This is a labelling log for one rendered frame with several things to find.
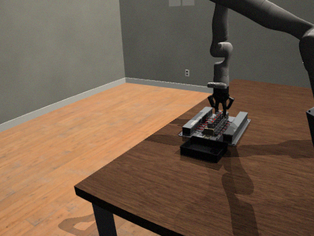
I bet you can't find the grey relay panel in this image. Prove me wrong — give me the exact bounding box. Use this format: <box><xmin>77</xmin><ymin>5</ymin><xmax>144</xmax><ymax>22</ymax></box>
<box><xmin>178</xmin><ymin>107</ymin><xmax>251</xmax><ymax>146</ymax></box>

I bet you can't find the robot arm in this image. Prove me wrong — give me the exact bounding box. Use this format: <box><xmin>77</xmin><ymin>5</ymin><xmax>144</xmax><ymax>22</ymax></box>
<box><xmin>207</xmin><ymin>0</ymin><xmax>314</xmax><ymax>97</ymax></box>

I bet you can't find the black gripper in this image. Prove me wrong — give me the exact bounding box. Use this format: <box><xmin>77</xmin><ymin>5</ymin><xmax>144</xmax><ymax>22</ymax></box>
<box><xmin>208</xmin><ymin>86</ymin><xmax>234</xmax><ymax>117</ymax></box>

